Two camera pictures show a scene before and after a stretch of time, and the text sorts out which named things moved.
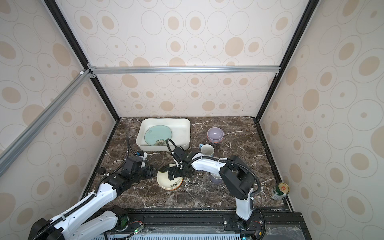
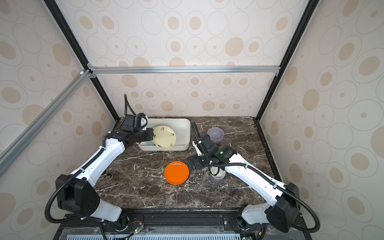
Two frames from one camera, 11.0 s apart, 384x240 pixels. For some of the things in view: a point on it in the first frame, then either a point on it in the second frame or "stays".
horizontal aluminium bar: x=185 y=70 stays
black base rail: x=206 y=224 stays
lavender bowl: x=215 y=134 stays
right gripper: x=173 y=169 → x=195 y=164
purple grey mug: x=216 y=178 stays
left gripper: x=150 y=171 → x=150 y=134
